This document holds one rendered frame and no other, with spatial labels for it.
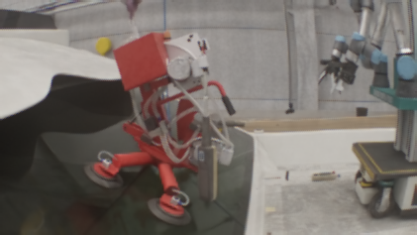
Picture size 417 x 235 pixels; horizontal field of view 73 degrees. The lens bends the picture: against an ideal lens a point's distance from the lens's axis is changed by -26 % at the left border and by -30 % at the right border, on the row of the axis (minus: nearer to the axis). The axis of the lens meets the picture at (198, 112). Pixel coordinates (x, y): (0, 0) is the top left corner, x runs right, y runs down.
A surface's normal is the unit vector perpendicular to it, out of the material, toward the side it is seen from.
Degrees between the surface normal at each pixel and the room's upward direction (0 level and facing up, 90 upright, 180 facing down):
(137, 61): 90
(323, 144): 90
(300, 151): 90
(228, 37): 90
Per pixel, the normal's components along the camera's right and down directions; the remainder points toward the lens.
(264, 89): -0.16, 0.17
